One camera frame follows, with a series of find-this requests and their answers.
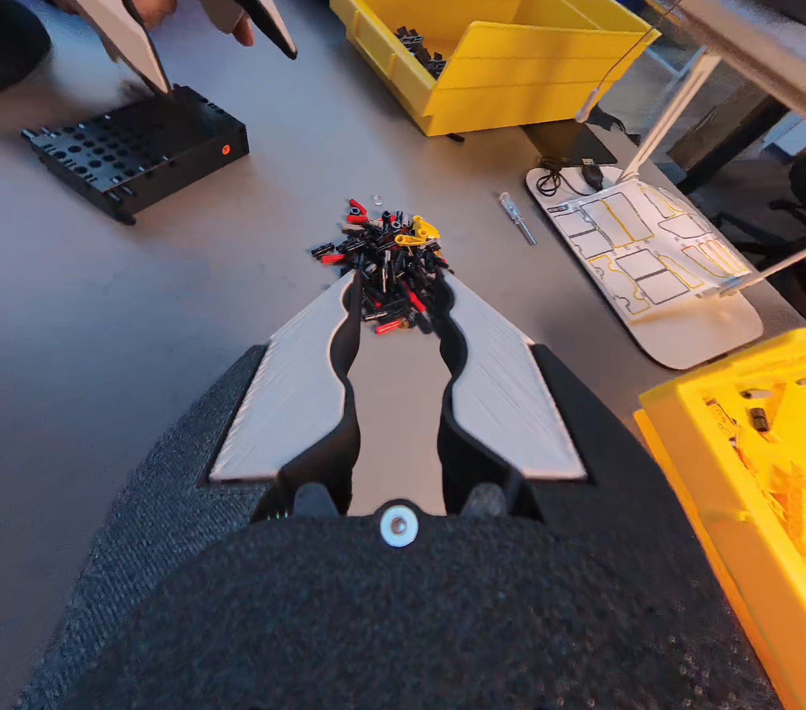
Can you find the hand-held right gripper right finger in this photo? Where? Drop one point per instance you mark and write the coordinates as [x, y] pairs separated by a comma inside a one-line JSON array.
[[510, 408]]

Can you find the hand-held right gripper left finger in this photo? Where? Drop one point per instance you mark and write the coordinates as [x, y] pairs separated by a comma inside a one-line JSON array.
[[289, 408]]

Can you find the pile of small building pieces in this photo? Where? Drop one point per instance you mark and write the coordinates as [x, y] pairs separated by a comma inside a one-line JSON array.
[[384, 269]]

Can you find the black perforated building block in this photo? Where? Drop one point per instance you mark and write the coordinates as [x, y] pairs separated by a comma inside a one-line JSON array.
[[138, 150]]

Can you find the yellow storage bin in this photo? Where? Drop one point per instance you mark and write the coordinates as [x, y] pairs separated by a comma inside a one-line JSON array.
[[504, 87], [692, 439]]

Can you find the grey desk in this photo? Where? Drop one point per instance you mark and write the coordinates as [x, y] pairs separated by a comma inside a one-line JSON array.
[[189, 313]]

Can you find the black chair armrest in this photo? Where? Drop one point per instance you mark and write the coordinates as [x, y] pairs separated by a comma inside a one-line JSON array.
[[19, 43]]

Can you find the heap of black building pieces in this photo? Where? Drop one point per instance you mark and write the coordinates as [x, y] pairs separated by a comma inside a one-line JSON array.
[[422, 52]]

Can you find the black box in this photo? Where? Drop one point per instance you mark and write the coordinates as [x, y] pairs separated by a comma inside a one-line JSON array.
[[570, 146]]

